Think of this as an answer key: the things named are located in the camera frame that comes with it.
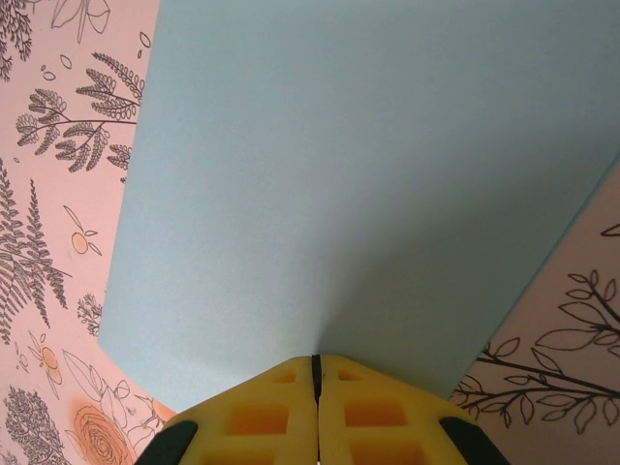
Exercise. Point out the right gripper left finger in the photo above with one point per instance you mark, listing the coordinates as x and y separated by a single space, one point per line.
261 426

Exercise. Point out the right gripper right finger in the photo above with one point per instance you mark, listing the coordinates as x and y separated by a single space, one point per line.
378 426

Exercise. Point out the light blue paper sheet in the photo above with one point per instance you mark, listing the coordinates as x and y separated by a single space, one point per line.
339 169

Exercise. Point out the floral patterned table cover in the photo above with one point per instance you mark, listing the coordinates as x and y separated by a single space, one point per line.
48 194

